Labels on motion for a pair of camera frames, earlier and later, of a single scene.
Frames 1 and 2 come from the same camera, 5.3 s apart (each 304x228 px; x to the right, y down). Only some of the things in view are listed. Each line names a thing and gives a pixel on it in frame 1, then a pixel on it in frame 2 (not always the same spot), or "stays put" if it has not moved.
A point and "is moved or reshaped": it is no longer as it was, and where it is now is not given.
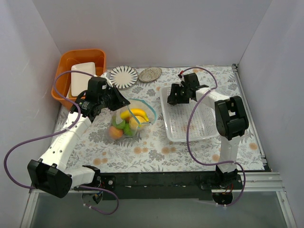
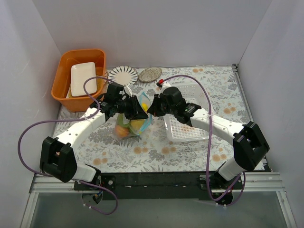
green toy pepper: (120, 126) → (120, 121)
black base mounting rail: (152, 184) stays put
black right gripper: (179, 90) → (159, 106)
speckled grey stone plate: (150, 74) stays put
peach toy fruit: (115, 133) → (121, 131)
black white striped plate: (123, 77) stays put
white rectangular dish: (79, 82) stays put
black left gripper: (115, 97) → (132, 107)
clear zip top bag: (126, 121) is moved or reshaped
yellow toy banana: (127, 114) is moved or reshaped
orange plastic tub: (65, 59) stays put
